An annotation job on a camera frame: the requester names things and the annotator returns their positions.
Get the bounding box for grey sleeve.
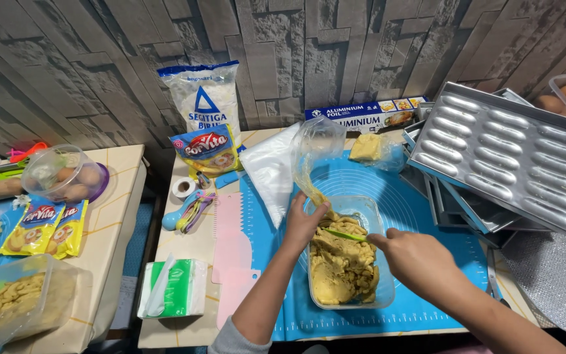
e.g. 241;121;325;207
208;316;273;354

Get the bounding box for pink toothed scraper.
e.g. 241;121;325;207
212;193;254;285

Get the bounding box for white tape roll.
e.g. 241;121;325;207
172;177;197;200

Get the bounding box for orange pink plastic utensils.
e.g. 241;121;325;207
5;142;49;164

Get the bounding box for blue plastic scraper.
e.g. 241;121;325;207
214;170;247;190

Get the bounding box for clear cookie container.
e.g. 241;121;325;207
0;254;79;354

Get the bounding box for clear egg container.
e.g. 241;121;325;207
534;71;566;127

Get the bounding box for light blue plastic scoop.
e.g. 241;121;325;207
161;189;200;232

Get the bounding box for clear piping bag with dough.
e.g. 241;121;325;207
290;116;348;222

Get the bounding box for person's right hand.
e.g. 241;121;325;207
367;227;454;296

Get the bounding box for yellow cookie dough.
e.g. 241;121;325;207
310;211;381;305

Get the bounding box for stack of white piping bags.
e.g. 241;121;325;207
239;123;308;230

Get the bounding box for colourful measuring spoons set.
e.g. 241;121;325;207
175;191;216;235

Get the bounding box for white blue flour bag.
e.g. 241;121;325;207
158;60;242;148

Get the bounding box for blue aluminium foil box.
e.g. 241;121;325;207
305;96;431;134

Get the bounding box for pink notched scraper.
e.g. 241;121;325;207
216;268;262;331

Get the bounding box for heap of finger cookies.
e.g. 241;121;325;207
0;272;47;318

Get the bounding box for person's left hand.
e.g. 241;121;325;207
283;191;332;252

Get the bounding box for green white tissue pack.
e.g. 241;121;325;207
137;254;208;319

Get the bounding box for green spatula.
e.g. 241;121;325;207
322;227;369;243

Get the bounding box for clear round plastic bowl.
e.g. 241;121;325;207
21;144;104;203

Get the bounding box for purple bowl lid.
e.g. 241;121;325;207
86;162;110;203

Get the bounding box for plastic bag with yellow butter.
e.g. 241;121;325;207
348;132;406;173

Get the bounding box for yellow margarine packet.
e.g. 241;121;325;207
47;199;90;260
0;199;66;257
169;123;243;179

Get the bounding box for metal finger-shaped mould tray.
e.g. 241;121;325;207
407;82;566;241

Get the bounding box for stack of metal baking trays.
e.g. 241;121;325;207
398;88;551;249

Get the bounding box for clear plastic dough container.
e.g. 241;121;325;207
305;195;396;310

